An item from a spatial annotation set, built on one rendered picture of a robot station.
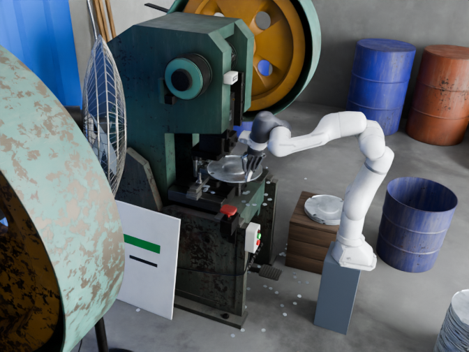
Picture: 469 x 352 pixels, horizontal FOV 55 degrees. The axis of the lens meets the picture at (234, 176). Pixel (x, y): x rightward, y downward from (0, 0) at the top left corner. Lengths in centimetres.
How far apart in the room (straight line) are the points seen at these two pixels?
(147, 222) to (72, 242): 158
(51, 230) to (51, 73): 222
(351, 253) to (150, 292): 110
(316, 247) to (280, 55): 116
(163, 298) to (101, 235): 169
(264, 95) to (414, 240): 128
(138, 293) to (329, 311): 105
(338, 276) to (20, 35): 211
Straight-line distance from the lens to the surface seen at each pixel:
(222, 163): 240
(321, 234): 275
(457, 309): 245
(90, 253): 88
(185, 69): 191
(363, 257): 231
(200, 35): 197
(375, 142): 194
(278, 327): 259
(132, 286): 265
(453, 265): 331
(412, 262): 308
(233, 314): 258
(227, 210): 206
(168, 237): 237
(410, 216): 288
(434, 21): 530
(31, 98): 87
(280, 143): 191
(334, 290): 243
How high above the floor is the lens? 191
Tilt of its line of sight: 29 degrees down
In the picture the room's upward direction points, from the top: 2 degrees clockwise
